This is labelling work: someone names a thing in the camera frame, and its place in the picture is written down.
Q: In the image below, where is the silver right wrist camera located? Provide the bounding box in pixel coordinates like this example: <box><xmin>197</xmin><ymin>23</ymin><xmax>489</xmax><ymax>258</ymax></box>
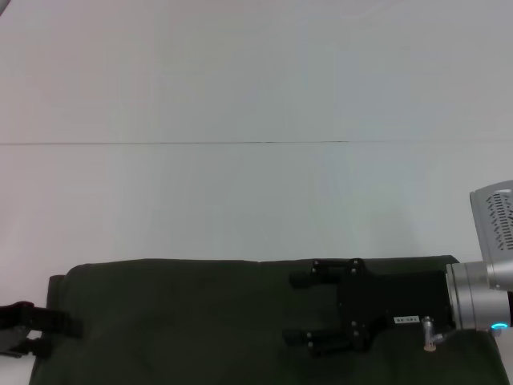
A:
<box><xmin>469</xmin><ymin>180</ymin><xmax>513</xmax><ymax>264</ymax></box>

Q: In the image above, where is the dark green t-shirt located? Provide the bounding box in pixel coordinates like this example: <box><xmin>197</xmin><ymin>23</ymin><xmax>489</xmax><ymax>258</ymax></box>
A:
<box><xmin>30</xmin><ymin>254</ymin><xmax>507</xmax><ymax>385</ymax></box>

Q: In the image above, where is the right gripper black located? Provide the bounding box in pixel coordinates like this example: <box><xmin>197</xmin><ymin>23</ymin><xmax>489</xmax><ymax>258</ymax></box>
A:
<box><xmin>282</xmin><ymin>257</ymin><xmax>457</xmax><ymax>359</ymax></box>

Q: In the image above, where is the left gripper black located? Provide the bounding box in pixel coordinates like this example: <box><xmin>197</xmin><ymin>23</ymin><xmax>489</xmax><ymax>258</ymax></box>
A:
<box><xmin>0</xmin><ymin>300</ymin><xmax>84</xmax><ymax>359</ymax></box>

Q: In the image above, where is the grey right gripper cable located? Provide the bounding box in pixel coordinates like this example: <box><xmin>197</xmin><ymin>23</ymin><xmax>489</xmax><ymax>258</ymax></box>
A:
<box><xmin>422</xmin><ymin>315</ymin><xmax>458</xmax><ymax>351</ymax></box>

